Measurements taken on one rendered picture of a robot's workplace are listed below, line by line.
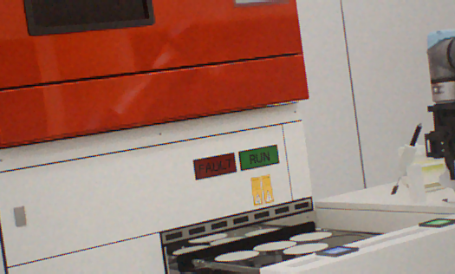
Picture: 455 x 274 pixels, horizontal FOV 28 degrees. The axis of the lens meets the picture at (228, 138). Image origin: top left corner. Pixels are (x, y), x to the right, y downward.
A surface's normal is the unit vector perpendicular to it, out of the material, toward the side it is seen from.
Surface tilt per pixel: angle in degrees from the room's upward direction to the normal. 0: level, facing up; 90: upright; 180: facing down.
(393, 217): 90
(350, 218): 90
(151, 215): 90
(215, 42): 90
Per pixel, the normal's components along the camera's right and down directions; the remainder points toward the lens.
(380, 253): 0.55, -0.04
